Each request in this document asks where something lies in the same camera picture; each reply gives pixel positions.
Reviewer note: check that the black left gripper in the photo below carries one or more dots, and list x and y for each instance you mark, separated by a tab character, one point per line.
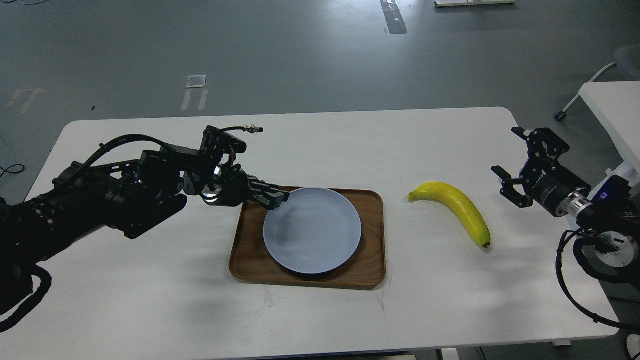
241	187

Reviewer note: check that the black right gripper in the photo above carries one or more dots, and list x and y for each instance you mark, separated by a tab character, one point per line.
543	178

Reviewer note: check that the light blue plate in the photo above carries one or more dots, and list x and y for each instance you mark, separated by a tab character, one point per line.
316	231

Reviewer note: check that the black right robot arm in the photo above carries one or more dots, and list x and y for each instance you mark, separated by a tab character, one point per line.
609	249

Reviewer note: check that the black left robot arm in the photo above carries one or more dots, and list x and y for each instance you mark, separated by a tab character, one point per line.
132	184

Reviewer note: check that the yellow banana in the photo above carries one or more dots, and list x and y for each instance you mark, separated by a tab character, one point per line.
460	204

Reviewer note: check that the brown wooden tray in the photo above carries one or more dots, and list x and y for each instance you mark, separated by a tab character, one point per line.
250	261

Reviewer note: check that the white side table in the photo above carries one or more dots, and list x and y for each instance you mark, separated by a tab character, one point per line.
616	105

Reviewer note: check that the white table base far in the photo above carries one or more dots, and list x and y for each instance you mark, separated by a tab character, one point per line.
466	3

